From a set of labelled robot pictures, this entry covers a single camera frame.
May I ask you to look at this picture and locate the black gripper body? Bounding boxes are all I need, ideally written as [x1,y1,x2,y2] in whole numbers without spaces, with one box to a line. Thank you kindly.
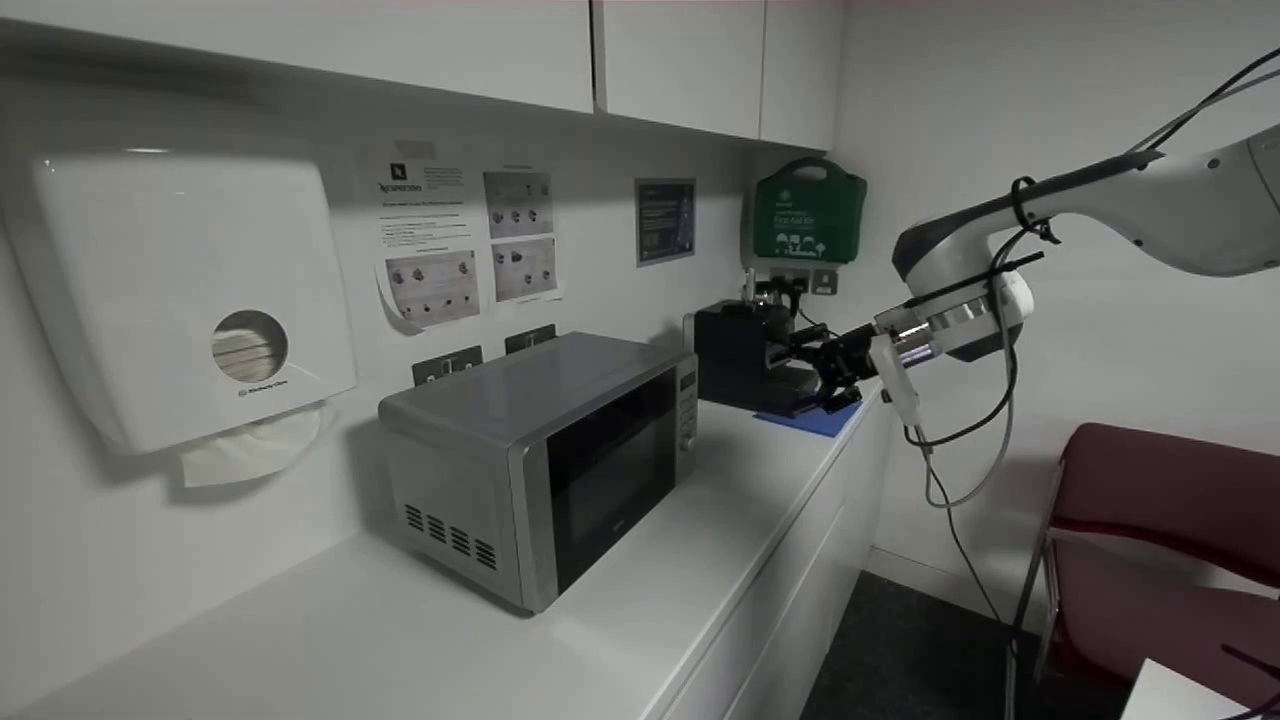
[819,326,887,404]

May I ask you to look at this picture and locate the silver microwave oven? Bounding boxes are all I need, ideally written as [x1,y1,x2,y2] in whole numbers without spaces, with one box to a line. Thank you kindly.
[377,330,706,620]

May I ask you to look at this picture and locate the blue mat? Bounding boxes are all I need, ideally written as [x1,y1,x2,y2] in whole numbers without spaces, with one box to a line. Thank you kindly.
[755,398,863,439]

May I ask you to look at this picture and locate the green first aid box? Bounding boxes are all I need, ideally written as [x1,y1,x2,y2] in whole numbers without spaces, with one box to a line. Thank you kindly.
[741,157,874,270]

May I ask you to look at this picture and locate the white base cabinet unit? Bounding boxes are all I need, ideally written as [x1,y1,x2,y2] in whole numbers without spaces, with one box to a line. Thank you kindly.
[638,398,898,720]

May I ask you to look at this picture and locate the grey socket photo sheet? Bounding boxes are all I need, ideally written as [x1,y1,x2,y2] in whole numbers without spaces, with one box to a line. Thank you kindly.
[482,170,557,245]
[487,235,561,304]

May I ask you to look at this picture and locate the maroon chair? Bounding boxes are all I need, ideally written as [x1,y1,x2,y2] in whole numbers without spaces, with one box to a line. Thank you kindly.
[1005,422,1280,720]

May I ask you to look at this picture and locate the white notice sheet with logo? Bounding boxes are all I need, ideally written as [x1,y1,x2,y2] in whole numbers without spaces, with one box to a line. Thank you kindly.
[373,157,486,338]

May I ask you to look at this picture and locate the white paper towel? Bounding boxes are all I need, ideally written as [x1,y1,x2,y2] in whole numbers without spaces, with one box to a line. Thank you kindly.
[173,404,331,494]

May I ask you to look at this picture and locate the white paper towel dispenser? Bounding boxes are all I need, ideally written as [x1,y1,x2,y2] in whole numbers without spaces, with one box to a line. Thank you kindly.
[27,149,360,460]

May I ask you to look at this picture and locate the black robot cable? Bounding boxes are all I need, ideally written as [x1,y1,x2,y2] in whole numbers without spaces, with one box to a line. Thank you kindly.
[899,46,1280,633]

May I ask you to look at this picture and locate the black wall socket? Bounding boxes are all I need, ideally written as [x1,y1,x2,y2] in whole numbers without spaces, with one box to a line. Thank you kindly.
[501,319,561,362]
[410,346,487,394]

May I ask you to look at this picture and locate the pale robot base plate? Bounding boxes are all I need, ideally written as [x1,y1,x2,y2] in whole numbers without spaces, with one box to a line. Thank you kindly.
[1123,658,1252,720]

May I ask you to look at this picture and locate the white wall cabinets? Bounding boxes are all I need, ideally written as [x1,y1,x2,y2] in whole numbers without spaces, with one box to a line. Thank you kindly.
[0,0,853,153]

